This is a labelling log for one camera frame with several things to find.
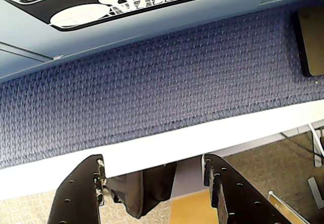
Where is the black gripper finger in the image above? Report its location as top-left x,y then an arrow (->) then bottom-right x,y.
47,154 -> 106,224
201,154 -> 312,224

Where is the silver metal bar with label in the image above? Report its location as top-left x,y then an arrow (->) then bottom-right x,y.
267,190 -> 312,224

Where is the yellow wooden panel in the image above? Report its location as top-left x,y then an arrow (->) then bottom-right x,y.
169,191 -> 221,224

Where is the grey table leg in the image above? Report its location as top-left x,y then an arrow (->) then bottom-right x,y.
174,157 -> 209,200

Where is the dark hanging cloth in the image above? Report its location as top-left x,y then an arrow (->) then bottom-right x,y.
106,162 -> 178,219

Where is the grey flat metal strip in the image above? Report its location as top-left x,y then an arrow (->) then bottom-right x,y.
307,176 -> 324,209

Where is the blue woven mat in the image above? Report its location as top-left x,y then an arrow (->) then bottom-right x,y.
0,5 -> 324,170

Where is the tan board with dark edge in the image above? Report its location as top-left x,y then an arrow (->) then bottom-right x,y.
295,7 -> 324,77

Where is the blue toy play kitchen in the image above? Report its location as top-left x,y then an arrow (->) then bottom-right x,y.
0,0 -> 324,81

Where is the white metal frame leg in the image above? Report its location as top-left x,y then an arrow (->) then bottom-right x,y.
307,122 -> 324,167

